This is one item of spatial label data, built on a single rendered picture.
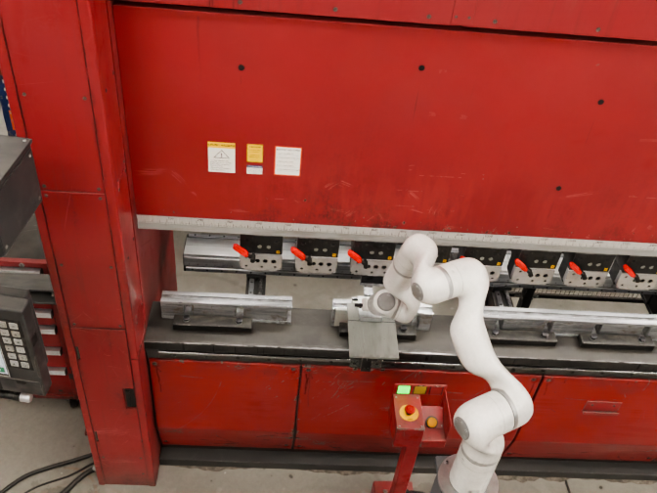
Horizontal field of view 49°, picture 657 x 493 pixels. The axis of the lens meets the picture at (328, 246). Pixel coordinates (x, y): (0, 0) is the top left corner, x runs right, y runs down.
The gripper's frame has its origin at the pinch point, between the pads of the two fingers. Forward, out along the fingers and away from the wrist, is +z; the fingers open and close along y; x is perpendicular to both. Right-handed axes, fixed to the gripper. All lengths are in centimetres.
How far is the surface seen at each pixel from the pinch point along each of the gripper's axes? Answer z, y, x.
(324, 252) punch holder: -13.0, 19.9, -17.6
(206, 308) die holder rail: 14, 62, 3
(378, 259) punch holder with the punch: -11.5, 0.0, -16.4
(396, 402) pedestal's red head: 7.6, -11.2, 35.0
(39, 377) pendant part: -58, 101, 27
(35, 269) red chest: 20, 130, -10
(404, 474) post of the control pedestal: 35, -20, 66
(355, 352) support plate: -6.1, 6.6, 17.0
